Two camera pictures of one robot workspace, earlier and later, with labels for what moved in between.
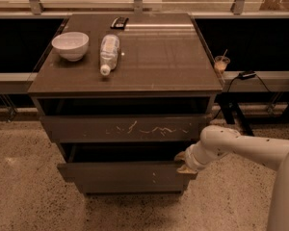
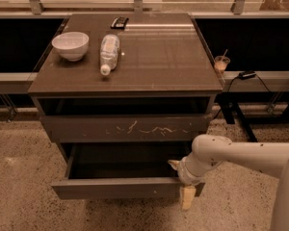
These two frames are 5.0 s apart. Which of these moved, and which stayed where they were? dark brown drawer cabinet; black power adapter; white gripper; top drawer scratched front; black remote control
Moved: white gripper
Stayed: black remote control; top drawer scratched front; dark brown drawer cabinet; black power adapter
